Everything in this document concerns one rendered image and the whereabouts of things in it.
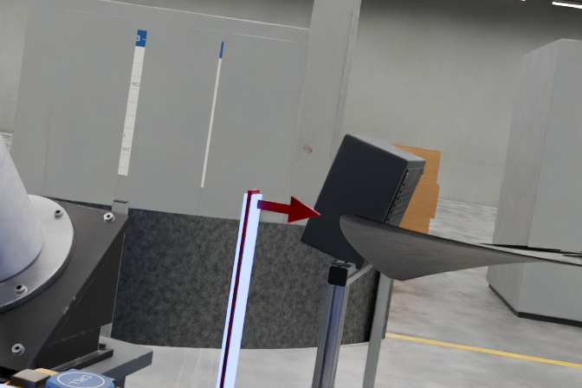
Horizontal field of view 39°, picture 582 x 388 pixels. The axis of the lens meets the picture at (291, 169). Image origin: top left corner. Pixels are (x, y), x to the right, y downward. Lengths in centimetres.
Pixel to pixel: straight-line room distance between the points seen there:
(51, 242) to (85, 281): 8
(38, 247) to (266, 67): 578
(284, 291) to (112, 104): 452
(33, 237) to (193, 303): 153
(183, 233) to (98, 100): 459
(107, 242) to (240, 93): 575
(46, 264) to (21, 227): 6
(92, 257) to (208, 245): 148
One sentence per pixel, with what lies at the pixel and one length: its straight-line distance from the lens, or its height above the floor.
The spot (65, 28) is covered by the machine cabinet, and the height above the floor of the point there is 178.
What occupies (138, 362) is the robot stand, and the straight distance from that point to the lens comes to 111.
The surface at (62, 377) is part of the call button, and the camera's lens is 53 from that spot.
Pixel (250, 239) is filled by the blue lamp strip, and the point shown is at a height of 115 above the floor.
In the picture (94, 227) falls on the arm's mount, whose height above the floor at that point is 109.
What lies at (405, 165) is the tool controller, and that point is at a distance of 128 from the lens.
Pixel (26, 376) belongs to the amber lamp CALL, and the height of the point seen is 108.
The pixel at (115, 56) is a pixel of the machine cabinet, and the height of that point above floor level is 160.
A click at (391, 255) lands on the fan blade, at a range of 75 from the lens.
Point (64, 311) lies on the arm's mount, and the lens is 97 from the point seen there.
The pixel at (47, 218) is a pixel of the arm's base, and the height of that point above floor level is 109.
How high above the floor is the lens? 125
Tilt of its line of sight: 3 degrees down
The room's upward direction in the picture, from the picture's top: 8 degrees clockwise
